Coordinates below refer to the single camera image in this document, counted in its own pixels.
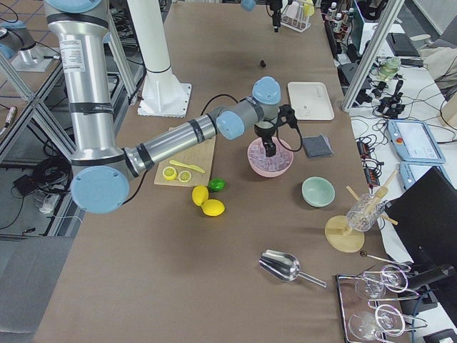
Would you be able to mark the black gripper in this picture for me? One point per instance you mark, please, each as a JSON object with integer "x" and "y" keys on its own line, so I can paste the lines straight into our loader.
{"x": 264, "y": 132}
{"x": 275, "y": 14}

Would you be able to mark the pink plastic cup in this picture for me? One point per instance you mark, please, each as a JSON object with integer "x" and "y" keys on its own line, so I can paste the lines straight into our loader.
{"x": 291, "y": 9}

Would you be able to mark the pink bowl of ice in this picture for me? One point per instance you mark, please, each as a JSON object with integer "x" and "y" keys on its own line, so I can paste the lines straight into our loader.
{"x": 269, "y": 166}

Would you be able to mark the yellow plastic cup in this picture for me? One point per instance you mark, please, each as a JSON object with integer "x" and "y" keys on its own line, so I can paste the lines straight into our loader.
{"x": 308, "y": 8}

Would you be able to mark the wooden cup tree stand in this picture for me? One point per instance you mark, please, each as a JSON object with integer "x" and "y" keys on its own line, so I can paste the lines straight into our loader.
{"x": 346, "y": 232}

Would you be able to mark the steel ice scoop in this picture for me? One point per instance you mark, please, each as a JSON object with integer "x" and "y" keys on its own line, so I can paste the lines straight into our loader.
{"x": 285, "y": 267}

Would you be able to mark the grey folded cloth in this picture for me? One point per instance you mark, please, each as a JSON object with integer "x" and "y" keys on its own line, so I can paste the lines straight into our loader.
{"x": 317, "y": 146}

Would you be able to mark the cream rabbit serving tray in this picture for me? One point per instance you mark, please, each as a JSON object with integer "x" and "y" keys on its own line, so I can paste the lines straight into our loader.
{"x": 310, "y": 101}

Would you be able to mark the green lime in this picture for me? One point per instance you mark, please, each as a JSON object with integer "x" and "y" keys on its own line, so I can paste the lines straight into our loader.
{"x": 216, "y": 185}

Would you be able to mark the mint green bowl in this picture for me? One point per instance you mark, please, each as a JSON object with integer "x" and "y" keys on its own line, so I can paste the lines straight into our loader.
{"x": 317, "y": 191}

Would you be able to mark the bamboo cutting board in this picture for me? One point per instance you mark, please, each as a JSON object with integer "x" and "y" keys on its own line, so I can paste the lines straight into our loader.
{"x": 200, "y": 155}

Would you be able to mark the yellow plastic knife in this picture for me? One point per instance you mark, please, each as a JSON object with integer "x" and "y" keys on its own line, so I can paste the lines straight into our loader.
{"x": 188, "y": 166}

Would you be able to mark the yellow lemon front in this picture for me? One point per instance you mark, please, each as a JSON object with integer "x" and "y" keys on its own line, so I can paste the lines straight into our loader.
{"x": 213, "y": 207}

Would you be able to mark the yellow lemon near lime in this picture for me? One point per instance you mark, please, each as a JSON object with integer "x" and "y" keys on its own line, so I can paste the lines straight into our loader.
{"x": 200, "y": 194}

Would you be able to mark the lemon slice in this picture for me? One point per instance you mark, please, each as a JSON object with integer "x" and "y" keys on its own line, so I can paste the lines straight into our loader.
{"x": 169, "y": 173}
{"x": 185, "y": 176}

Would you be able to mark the clear textured glass mug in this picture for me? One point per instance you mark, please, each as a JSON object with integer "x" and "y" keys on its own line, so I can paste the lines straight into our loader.
{"x": 365, "y": 212}

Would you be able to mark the long bar spoon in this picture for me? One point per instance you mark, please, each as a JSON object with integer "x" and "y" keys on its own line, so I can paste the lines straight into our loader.
{"x": 364, "y": 253}

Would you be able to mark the blue teach pendant near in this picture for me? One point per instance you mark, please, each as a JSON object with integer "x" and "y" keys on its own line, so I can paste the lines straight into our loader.
{"x": 411, "y": 172}

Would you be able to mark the blue teach pendant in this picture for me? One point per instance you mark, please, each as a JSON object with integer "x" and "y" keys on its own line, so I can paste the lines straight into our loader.
{"x": 413, "y": 141}
{"x": 411, "y": 172}

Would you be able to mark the blue teach pendant far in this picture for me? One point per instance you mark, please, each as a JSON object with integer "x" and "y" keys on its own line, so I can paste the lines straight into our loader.
{"x": 413, "y": 141}

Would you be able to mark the black monitor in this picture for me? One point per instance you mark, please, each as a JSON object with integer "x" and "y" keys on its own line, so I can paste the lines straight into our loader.
{"x": 426, "y": 216}

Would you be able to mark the wine glass upper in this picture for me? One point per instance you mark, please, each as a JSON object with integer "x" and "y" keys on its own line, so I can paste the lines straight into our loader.
{"x": 374, "y": 285}

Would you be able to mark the wine glass lower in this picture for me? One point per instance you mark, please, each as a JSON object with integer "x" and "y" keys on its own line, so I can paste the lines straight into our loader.
{"x": 386, "y": 322}

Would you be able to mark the white wire cup rack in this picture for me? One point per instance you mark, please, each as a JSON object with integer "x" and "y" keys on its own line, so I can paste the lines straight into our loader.
{"x": 300, "y": 23}

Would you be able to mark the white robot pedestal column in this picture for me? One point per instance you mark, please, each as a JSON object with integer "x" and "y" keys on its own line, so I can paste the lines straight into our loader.
{"x": 162, "y": 94}

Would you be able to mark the aluminium frame post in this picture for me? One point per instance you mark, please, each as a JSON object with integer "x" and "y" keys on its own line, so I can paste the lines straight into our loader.
{"x": 371, "y": 52}

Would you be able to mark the wire wine glass rack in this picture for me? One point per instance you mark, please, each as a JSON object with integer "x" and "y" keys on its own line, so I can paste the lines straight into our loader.
{"x": 369, "y": 305}

